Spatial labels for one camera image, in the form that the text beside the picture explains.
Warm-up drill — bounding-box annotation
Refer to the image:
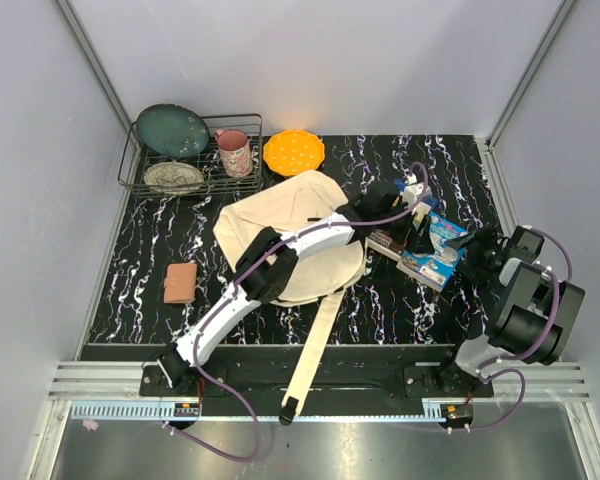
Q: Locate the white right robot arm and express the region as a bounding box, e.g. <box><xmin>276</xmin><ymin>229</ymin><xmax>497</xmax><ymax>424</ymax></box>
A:
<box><xmin>433</xmin><ymin>226</ymin><xmax>585</xmax><ymax>397</ymax></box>

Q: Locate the cream canvas backpack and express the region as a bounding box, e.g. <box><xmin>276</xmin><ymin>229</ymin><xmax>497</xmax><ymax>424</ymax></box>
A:
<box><xmin>213</xmin><ymin>171</ymin><xmax>366</xmax><ymax>425</ymax></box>

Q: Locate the salmon leather wallet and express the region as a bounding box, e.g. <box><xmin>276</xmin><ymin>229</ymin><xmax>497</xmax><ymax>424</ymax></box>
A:
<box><xmin>163</xmin><ymin>263</ymin><xmax>197</xmax><ymax>304</ymax></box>

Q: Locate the dark teal plate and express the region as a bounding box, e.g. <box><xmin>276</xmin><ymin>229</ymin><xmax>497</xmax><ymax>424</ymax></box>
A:
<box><xmin>135</xmin><ymin>104</ymin><xmax>210</xmax><ymax>158</ymax></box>

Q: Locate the yellow blue picture book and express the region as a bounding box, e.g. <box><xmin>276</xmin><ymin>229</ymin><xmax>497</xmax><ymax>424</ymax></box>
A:
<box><xmin>367</xmin><ymin>229</ymin><xmax>405</xmax><ymax>262</ymax></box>

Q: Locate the speckled beige plate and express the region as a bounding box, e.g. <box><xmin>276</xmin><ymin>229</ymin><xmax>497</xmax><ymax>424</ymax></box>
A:
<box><xmin>143</xmin><ymin>161</ymin><xmax>204</xmax><ymax>196</ymax></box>

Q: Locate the pink ghost pattern mug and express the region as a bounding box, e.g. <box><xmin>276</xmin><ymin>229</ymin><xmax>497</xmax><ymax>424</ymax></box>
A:
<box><xmin>214</xmin><ymin>129</ymin><xmax>253</xmax><ymax>178</ymax></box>

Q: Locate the blue Animal Farm book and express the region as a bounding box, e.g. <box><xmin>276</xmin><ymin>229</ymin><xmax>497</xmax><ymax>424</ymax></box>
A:
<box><xmin>401</xmin><ymin>182</ymin><xmax>439</xmax><ymax>214</ymax></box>

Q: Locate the light blue coin book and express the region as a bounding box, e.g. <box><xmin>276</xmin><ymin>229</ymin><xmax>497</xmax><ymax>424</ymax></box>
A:
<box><xmin>397</xmin><ymin>213</ymin><xmax>468</xmax><ymax>293</ymax></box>

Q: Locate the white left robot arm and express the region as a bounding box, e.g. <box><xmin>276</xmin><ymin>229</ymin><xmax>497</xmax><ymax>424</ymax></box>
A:
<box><xmin>157</xmin><ymin>172</ymin><xmax>428</xmax><ymax>396</ymax></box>

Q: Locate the grey wire dish rack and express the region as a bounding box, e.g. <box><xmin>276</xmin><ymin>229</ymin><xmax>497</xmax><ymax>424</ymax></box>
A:
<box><xmin>117</xmin><ymin>113</ymin><xmax>262</xmax><ymax>198</ymax></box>

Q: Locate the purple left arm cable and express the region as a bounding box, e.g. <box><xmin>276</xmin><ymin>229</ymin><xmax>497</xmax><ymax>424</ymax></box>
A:
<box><xmin>187</xmin><ymin>161</ymin><xmax>430</xmax><ymax>461</ymax></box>

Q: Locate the aluminium front rail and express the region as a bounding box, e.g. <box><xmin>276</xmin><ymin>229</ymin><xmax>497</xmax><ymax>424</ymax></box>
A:
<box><xmin>48</xmin><ymin>361</ymin><xmax>590</xmax><ymax>405</ymax></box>

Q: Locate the yellow polka dot plate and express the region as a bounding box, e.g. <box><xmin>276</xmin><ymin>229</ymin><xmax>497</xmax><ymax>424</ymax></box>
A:
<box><xmin>263</xmin><ymin>130</ymin><xmax>325</xmax><ymax>177</ymax></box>

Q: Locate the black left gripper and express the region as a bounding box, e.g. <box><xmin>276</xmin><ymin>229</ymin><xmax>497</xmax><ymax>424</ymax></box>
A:
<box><xmin>372</xmin><ymin>197</ymin><xmax>432</xmax><ymax>254</ymax></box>

